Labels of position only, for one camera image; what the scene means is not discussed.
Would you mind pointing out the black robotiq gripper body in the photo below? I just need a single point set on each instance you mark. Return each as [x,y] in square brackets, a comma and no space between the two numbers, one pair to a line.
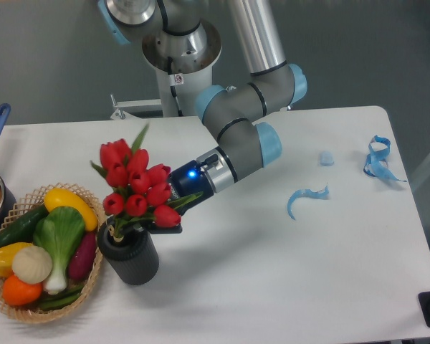
[188,180]

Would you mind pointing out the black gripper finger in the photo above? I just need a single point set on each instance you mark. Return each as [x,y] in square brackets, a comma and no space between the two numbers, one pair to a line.
[152,228]

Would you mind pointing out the dark grey ribbed vase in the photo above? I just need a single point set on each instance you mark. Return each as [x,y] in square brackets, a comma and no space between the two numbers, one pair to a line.
[134,259]

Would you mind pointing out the red tulip bouquet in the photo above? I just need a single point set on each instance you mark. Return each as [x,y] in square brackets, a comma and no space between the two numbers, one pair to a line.
[141,195]

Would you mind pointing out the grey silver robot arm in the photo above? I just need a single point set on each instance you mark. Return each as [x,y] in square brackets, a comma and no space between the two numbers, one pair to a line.
[234,117]

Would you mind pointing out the purple sweet potato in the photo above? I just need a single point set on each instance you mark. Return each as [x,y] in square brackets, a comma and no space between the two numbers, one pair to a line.
[82,261]

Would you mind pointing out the green bok choy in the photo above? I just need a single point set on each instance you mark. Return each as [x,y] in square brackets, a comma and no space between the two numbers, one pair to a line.
[59,235]

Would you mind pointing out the yellow squash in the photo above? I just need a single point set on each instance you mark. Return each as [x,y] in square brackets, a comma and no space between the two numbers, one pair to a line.
[58,197]

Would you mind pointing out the green bean pods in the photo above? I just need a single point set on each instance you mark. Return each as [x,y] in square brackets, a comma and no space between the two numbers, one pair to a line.
[61,300]

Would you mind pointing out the woven wicker basket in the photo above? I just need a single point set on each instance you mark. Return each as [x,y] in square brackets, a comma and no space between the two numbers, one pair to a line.
[32,314]

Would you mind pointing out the cream white garlic bulb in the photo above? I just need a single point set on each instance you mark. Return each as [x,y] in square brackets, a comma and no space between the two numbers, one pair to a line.
[32,264]

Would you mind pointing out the dark green cucumber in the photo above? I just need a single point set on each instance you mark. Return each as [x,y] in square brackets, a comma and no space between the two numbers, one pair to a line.
[22,229]

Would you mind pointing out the curved blue tape strip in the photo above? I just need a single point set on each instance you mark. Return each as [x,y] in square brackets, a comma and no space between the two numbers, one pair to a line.
[306,193]

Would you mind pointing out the small light blue cap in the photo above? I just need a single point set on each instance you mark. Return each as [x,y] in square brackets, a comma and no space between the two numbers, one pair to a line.
[326,159]

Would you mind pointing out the orange fruit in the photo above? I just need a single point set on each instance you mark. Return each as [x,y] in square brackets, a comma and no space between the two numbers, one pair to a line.
[18,293]

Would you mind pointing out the yellow bell pepper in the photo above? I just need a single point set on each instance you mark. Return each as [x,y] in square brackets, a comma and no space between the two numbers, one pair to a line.
[7,254]

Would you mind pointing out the crumpled blue tape ribbon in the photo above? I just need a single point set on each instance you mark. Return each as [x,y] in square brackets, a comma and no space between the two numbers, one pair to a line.
[376,165]

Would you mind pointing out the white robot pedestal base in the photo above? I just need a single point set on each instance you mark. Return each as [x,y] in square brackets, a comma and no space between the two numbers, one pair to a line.
[183,65]

